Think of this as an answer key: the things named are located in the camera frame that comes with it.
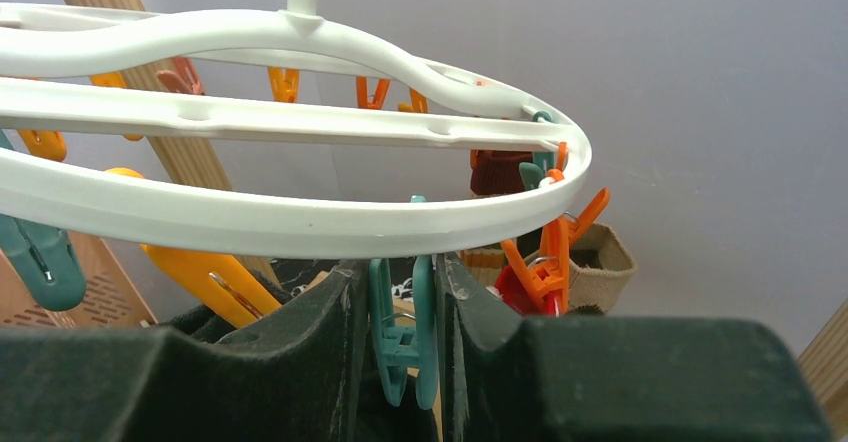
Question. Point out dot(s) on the beige sock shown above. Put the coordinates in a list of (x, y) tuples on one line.
[(600, 268)]

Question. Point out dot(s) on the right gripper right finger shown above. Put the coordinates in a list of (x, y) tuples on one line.
[(507, 377)]

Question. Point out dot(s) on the white round clip hanger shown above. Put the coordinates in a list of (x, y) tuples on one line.
[(46, 48)]

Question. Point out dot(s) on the striped sock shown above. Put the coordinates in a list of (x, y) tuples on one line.
[(496, 172)]

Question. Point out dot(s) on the red sock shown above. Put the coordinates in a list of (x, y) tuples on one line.
[(514, 294)]

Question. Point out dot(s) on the peach mesh file organizer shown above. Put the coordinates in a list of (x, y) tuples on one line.
[(102, 294)]

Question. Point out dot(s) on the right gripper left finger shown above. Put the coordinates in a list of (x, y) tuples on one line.
[(294, 375)]

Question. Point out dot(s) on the orange clothes peg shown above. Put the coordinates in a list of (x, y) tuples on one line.
[(218, 280)]

